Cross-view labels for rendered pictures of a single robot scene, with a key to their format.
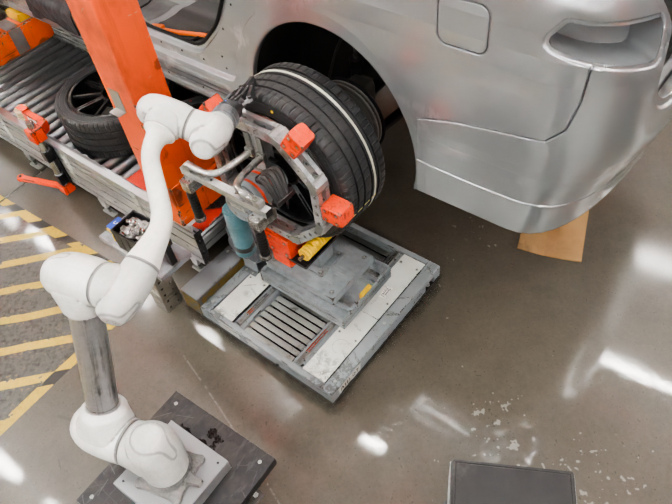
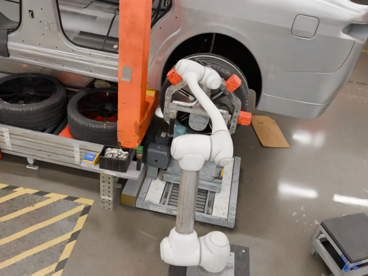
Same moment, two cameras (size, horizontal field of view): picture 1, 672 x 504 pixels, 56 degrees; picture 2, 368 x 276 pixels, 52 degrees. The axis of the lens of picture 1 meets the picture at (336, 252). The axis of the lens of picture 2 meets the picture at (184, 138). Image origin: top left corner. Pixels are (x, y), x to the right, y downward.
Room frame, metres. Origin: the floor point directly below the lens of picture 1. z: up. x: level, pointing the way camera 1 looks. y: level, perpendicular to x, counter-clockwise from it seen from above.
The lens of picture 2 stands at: (0.05, 1.75, 2.30)
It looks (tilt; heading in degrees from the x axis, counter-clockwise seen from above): 37 degrees down; 320
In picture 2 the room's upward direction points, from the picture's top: 8 degrees clockwise
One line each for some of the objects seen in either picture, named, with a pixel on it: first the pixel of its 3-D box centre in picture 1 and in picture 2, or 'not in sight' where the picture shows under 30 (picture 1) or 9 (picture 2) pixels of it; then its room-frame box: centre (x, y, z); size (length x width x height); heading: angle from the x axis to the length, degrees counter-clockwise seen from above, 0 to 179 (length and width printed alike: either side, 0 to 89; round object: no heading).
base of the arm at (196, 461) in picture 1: (173, 471); (214, 264); (0.91, 0.66, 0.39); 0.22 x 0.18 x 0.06; 60
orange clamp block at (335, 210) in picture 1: (337, 211); (244, 118); (1.55, -0.03, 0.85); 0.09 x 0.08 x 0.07; 45
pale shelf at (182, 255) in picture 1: (144, 246); (112, 165); (1.94, 0.83, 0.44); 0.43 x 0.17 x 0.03; 45
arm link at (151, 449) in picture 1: (154, 450); (214, 249); (0.93, 0.68, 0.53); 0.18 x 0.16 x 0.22; 61
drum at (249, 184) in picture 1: (257, 191); (200, 115); (1.72, 0.25, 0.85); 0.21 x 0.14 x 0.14; 135
